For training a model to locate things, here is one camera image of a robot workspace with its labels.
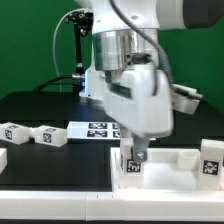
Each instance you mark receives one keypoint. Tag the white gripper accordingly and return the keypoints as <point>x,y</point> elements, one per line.
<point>142,104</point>

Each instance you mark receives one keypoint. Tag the white square tabletop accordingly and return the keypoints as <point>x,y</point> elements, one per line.
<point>166,169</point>

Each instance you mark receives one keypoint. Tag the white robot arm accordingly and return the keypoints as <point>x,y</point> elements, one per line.
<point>125,33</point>

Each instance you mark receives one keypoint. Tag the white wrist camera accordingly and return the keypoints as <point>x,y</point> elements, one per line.
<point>185,99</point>

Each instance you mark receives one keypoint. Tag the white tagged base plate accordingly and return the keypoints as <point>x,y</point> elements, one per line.
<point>93,130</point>

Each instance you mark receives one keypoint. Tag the white front fence rail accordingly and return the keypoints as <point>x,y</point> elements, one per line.
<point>122,206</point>

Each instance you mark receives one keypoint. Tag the white fence rail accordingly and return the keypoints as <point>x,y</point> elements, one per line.
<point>3,159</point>
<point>122,206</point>

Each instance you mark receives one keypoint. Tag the white left fence rail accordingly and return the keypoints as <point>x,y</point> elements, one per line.
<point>3,159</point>

